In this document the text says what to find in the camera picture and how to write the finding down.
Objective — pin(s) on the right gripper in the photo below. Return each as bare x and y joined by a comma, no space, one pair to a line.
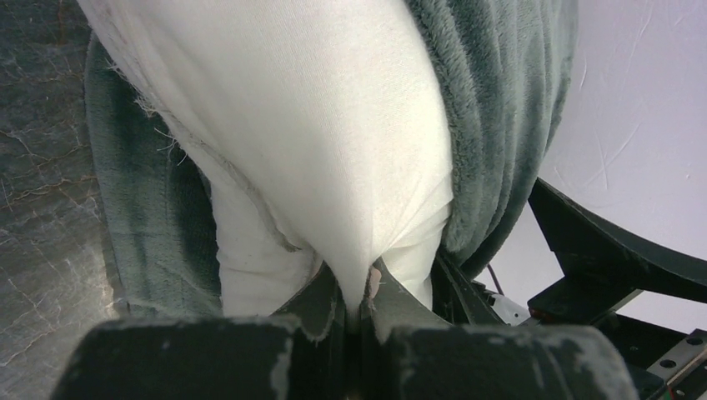
603,268

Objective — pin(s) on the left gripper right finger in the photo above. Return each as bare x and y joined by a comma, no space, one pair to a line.
409,352

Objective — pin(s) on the zebra striped pillowcase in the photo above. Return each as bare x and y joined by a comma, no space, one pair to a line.
503,69

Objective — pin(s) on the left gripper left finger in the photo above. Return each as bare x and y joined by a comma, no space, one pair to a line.
297,353

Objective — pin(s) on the white pillow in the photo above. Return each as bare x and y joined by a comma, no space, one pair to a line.
319,125

